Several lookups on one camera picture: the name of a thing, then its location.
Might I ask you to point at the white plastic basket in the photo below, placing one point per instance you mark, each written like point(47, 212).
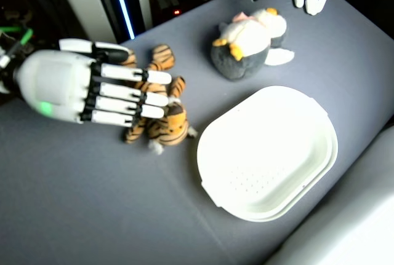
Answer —
point(264, 154)

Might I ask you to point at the white tower with blue light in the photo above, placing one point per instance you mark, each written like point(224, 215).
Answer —
point(92, 3)

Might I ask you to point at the grey table cloth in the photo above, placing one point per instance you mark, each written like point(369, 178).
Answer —
point(92, 191)

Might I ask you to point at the orange striped tiger plush toy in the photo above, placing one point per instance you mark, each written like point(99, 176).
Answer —
point(169, 120)

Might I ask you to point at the grey white penguin plush toy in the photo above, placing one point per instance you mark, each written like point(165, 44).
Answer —
point(246, 46)

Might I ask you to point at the white smooth rounded panel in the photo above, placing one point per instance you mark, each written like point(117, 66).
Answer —
point(348, 215)

